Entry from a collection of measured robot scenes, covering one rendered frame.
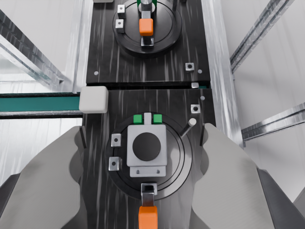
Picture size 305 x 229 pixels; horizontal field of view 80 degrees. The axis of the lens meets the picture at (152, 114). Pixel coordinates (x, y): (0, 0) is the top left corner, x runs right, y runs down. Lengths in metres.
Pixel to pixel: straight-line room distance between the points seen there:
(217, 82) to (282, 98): 0.22
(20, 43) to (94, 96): 0.12
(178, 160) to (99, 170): 0.13
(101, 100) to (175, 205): 0.21
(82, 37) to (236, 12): 0.44
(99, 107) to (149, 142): 0.16
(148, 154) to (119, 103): 0.17
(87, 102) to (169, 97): 0.14
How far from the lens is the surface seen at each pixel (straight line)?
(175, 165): 0.30
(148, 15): 0.31
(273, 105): 0.54
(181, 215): 0.33
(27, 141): 0.45
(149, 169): 0.23
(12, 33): 0.33
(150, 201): 0.23
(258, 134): 0.37
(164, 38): 0.38
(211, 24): 0.46
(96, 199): 0.33
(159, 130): 0.21
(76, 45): 0.44
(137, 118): 0.26
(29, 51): 0.35
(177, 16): 0.42
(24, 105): 0.44
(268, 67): 0.58
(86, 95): 0.34
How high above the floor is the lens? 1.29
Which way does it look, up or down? 73 degrees down
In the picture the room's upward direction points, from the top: 1 degrees counter-clockwise
